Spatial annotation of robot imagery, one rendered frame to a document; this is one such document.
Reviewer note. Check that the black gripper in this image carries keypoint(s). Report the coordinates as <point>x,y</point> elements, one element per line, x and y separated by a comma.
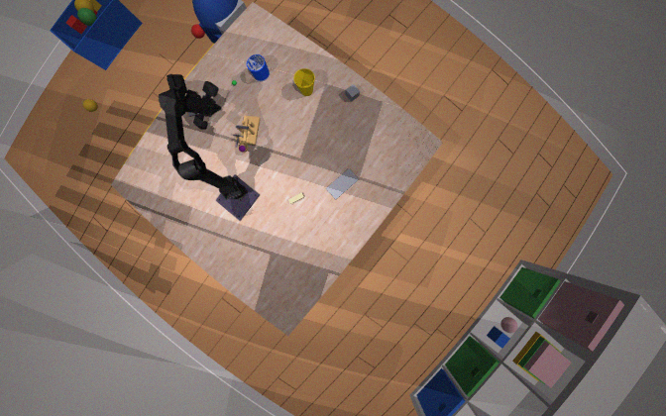
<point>201,105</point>

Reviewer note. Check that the blue mug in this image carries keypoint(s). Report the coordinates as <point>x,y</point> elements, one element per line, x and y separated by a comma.
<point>258,67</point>

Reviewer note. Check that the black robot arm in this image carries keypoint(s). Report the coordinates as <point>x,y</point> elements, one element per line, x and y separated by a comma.
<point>175,104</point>

